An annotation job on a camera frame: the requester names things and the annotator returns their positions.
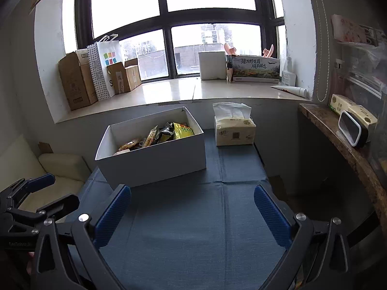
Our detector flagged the clear plastic storage drawers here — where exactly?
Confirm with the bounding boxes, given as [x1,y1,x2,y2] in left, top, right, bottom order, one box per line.
[331,14,387,170]

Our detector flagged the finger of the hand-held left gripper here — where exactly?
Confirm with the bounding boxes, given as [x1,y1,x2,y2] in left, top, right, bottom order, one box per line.
[12,194,80,236]
[0,174,56,210]

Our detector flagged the white desk clock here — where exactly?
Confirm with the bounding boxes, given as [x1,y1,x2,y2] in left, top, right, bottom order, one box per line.
[338,110,371,148]

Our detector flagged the polka dot paper bag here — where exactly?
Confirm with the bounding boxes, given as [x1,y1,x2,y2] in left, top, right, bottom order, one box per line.
[87,33,123,101]

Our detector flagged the brown stone shelf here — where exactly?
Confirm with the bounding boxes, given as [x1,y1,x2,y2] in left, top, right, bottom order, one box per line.
[298,103,387,242]

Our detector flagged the beige tissue box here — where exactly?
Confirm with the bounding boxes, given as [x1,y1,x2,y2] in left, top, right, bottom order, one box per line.
[212,102,257,147]

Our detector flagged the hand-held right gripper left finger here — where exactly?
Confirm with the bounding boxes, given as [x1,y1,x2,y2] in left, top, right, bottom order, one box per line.
[30,184,132,290]

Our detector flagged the small open cardboard box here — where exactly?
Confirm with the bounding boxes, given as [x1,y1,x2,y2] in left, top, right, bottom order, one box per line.
[106,58,142,95]

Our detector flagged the cream sofa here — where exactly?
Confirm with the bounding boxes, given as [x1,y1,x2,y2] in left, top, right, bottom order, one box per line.
[0,134,91,222]

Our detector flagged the orange yellow snack packet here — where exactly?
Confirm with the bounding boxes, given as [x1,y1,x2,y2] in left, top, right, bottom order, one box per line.
[119,139,141,152]

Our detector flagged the white cube box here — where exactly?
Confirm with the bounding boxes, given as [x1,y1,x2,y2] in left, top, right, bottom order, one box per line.
[198,51,227,80]

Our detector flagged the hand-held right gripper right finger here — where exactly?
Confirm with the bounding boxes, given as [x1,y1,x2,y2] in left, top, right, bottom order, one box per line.
[253,184,351,290]

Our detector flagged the landscape printed carton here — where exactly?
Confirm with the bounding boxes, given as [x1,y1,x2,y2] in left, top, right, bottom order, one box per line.
[231,55,281,83]

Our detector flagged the large cardboard box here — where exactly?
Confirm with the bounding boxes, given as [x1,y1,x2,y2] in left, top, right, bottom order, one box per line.
[58,51,99,111]

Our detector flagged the white tube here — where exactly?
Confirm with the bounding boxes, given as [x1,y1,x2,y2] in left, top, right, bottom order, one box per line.
[270,85,307,98]

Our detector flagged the cream tissue pack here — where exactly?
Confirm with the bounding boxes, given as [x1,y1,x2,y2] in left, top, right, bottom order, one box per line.
[329,94,378,142]

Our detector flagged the white spray bottle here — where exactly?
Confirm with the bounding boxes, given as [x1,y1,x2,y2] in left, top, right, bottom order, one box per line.
[281,57,297,87]

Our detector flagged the white beaded cord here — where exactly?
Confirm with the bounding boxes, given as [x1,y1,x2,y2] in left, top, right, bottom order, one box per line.
[311,0,330,102]

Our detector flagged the white storage box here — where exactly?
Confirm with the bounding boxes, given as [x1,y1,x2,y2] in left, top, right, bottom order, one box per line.
[95,107,207,189]

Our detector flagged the blue tablecloth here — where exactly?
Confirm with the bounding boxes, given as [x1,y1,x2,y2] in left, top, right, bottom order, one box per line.
[65,128,298,290]

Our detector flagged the black grey snack packet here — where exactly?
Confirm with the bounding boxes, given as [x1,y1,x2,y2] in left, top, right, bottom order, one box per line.
[157,123,176,144]

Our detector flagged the brown snack packet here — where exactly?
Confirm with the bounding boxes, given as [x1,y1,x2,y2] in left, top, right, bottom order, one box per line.
[141,126,159,148]

